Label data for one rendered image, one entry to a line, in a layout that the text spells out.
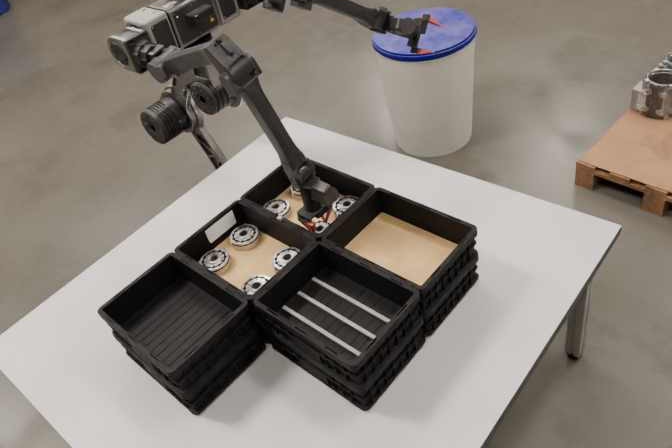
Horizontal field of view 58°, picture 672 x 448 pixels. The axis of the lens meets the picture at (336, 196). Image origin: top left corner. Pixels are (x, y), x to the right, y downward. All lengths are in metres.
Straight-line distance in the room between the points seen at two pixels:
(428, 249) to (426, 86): 1.58
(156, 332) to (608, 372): 1.74
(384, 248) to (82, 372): 1.07
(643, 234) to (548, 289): 1.29
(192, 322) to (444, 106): 2.06
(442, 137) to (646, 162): 1.08
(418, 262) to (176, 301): 0.79
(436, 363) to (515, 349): 0.23
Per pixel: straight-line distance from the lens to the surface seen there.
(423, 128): 3.57
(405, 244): 1.99
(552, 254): 2.13
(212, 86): 2.37
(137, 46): 2.10
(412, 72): 3.35
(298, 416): 1.83
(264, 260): 2.06
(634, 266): 3.10
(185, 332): 1.96
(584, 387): 2.66
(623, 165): 3.39
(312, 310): 1.87
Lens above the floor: 2.24
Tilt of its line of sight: 39 degrees down
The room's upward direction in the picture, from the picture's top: 14 degrees counter-clockwise
